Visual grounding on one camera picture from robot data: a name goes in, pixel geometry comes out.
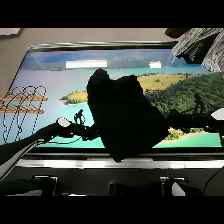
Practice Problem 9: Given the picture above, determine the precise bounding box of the black garment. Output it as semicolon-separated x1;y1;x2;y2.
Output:
85;67;171;164

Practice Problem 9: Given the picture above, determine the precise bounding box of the brown clothes hanger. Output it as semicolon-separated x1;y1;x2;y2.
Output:
0;85;49;132
0;87;46;144

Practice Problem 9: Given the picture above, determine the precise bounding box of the striped garment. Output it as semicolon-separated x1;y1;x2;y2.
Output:
170;27;224;73

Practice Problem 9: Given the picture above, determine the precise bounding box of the silver frame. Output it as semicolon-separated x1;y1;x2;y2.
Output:
0;155;224;198

